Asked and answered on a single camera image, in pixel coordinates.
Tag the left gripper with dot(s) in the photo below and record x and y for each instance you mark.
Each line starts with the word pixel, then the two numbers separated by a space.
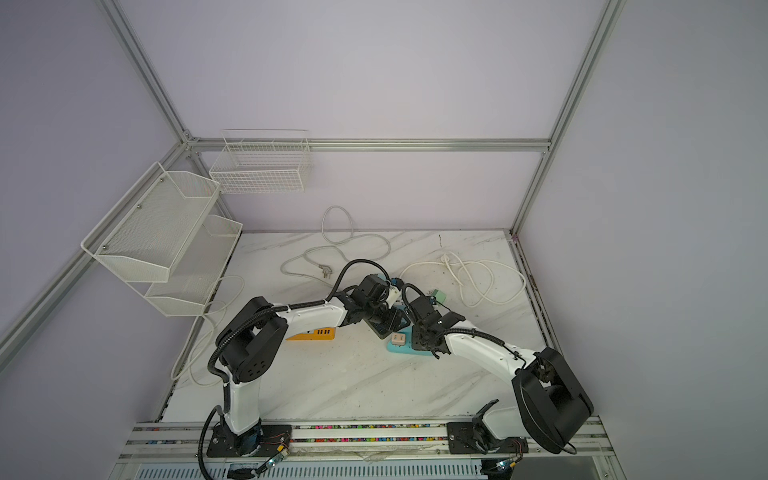
pixel 394 320

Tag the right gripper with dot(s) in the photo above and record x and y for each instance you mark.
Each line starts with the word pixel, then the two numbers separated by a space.
pixel 416 343

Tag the teal triangular power strip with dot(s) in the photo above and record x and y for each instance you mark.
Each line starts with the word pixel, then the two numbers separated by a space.
pixel 405 350

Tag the green adapter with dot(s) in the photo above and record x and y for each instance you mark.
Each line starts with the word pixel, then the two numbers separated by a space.
pixel 438 296

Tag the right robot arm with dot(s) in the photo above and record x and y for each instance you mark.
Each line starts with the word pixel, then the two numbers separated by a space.
pixel 552 403

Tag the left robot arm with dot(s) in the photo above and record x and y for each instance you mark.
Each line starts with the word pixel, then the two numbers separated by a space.
pixel 248 346

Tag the orange power strip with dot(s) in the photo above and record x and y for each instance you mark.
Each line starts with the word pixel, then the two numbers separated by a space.
pixel 323 334

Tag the white mesh lower shelf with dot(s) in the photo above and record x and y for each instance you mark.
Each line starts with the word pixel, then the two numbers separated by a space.
pixel 193 282

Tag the white mesh shelf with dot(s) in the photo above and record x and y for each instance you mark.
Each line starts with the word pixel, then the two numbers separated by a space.
pixel 143 239
pixel 193 282

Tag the white mesh upper shelf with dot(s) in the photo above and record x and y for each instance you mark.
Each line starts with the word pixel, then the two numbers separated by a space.
pixel 143 239

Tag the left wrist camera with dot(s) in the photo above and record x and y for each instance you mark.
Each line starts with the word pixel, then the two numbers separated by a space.
pixel 394 291

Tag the aluminium front rail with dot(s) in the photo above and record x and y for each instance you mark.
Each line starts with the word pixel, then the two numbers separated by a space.
pixel 398 439

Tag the white wire basket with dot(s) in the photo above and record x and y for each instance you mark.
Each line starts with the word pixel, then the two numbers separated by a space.
pixel 255 161

